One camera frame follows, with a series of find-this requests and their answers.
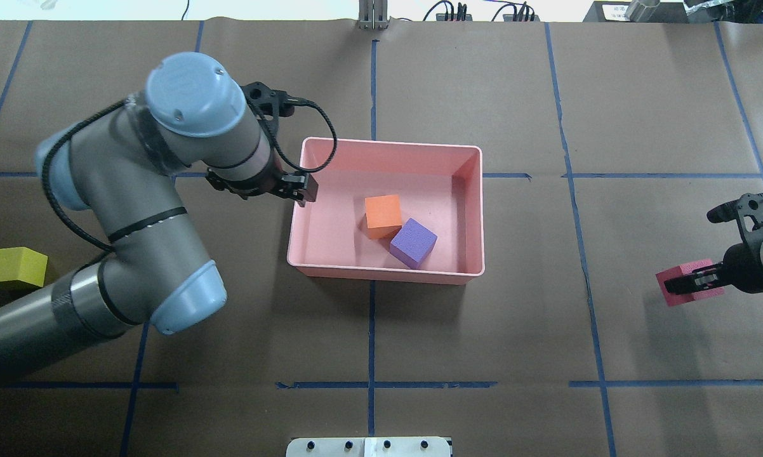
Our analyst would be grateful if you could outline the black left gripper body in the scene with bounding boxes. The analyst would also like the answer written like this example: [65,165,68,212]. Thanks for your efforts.
[205,162,286,200]

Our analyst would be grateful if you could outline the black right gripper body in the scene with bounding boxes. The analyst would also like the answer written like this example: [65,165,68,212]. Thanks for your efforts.
[719,241,763,293]

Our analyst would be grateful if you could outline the red foam block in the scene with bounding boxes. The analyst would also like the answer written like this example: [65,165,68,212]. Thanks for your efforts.
[655,258,725,307]

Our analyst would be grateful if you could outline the orange foam block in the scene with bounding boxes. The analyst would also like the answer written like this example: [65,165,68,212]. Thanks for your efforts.
[364,194,402,239]

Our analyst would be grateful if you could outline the purple foam block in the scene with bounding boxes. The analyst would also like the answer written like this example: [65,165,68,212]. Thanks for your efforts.
[389,218,439,269]

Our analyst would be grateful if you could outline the yellow-green foam block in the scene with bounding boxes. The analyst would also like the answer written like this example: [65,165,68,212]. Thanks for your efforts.
[0,247,48,290]

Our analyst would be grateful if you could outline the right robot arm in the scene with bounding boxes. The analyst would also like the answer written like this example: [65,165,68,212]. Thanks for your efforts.
[655,232,763,306]

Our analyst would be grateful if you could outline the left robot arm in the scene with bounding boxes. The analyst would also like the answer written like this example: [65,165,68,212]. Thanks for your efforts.
[0,52,322,388]

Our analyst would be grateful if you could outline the pink plastic bin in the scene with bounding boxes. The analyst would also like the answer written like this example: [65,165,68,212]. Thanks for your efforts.
[288,139,485,284]

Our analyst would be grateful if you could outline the black orange connector box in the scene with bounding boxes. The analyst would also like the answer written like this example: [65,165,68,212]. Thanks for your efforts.
[503,2,538,22]
[423,1,474,22]

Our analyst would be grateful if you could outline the silver metal cylinder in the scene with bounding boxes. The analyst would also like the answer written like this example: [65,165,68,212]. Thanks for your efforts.
[625,0,662,23]

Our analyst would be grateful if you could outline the black box with label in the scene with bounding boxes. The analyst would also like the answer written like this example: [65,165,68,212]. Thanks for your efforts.
[582,1,689,23]

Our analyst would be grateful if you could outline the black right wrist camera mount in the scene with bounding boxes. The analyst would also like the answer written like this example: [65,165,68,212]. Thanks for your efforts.
[706,193,763,246]

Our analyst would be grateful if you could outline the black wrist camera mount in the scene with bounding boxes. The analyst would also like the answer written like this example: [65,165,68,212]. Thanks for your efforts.
[240,82,295,121]
[706,193,763,246]

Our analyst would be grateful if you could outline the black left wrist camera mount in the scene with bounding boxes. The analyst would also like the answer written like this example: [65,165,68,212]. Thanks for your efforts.
[240,82,295,121]

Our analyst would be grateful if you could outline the aluminium frame post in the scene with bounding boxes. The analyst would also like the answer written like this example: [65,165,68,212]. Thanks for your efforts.
[357,0,390,30]

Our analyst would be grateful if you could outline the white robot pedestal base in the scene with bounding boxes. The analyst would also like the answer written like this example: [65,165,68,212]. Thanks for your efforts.
[285,436,454,456]

